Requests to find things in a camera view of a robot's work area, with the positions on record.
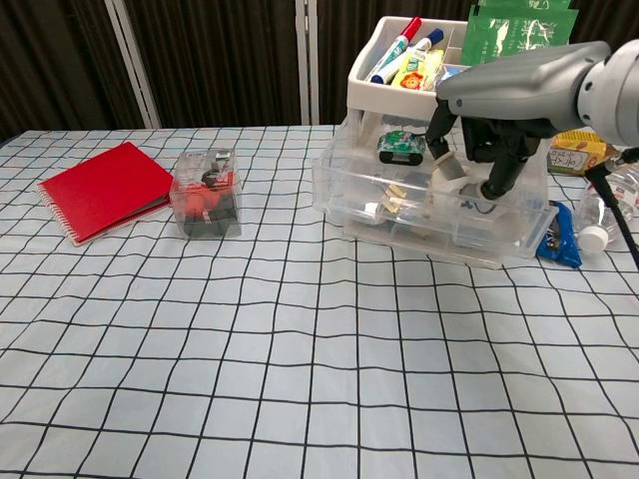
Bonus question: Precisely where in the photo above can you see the black folding partition screen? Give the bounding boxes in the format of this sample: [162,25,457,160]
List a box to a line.
[0,0,639,137]

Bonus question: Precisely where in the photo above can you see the clear water bottle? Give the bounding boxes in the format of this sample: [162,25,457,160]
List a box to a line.
[576,164,639,255]

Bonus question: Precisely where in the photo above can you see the red spiral notebook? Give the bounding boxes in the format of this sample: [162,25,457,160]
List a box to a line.
[37,142,176,246]

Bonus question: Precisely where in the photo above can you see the yellow label tea bottle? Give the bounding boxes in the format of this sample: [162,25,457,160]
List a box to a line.
[546,128,631,177]

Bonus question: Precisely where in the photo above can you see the clear box with red contents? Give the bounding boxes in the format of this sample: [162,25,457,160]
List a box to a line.
[169,148,244,241]

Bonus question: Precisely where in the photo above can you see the red-capped whiteboard marker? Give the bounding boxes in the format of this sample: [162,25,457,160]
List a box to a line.
[367,16,423,85]

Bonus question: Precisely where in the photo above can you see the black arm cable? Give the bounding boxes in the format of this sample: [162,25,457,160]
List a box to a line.
[583,147,639,273]

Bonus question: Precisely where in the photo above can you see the transparent plastic drawer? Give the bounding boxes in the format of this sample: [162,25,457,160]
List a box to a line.
[312,113,559,260]
[348,219,523,250]

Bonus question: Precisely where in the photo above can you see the wooden clips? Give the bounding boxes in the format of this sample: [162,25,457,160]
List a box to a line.
[379,183,409,207]

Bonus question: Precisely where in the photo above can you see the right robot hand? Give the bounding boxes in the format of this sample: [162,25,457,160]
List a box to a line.
[423,40,613,204]

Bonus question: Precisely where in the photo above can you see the blue-capped whiteboard marker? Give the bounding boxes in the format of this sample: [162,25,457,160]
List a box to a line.
[406,28,445,59]

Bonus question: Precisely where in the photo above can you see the blue snack wrapper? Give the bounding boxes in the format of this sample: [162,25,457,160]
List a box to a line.
[536,200,584,270]

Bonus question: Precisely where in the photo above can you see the green toy tank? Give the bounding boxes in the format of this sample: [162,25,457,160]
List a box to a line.
[376,129,429,166]

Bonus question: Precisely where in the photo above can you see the white drawer organizer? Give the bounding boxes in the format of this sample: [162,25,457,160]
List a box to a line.
[343,14,550,271]

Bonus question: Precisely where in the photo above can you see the checkered tablecloth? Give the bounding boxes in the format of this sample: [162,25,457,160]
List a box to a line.
[0,122,639,479]

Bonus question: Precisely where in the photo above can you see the yellow-green snack packet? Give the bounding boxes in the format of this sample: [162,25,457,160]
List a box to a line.
[398,48,446,76]

